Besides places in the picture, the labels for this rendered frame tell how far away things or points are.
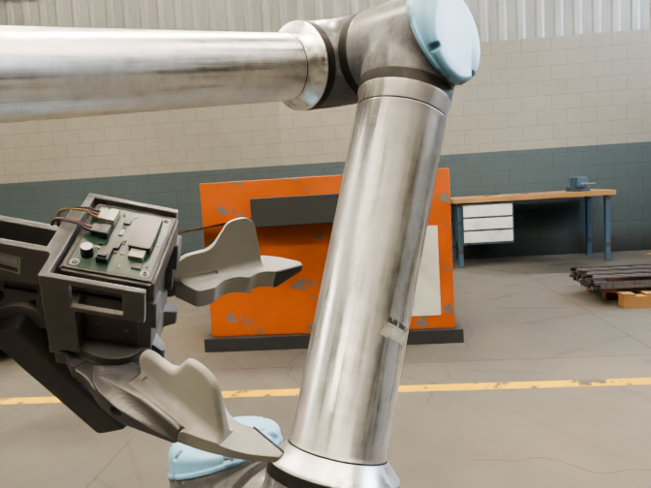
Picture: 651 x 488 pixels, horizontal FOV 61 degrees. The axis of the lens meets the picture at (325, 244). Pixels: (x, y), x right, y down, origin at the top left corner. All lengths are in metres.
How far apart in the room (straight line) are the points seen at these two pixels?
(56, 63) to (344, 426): 0.45
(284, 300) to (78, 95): 3.62
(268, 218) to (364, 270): 3.30
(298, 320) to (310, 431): 3.54
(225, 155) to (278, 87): 7.60
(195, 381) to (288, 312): 3.85
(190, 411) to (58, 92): 0.36
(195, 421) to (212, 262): 0.11
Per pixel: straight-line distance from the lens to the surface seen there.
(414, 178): 0.63
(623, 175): 8.78
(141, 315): 0.31
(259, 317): 4.19
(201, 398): 0.30
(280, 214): 3.87
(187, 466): 0.74
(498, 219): 7.42
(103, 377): 0.34
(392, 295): 0.61
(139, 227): 0.33
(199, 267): 0.38
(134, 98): 0.62
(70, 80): 0.58
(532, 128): 8.39
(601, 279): 5.38
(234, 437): 0.32
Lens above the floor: 1.19
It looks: 6 degrees down
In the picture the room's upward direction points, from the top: 4 degrees counter-clockwise
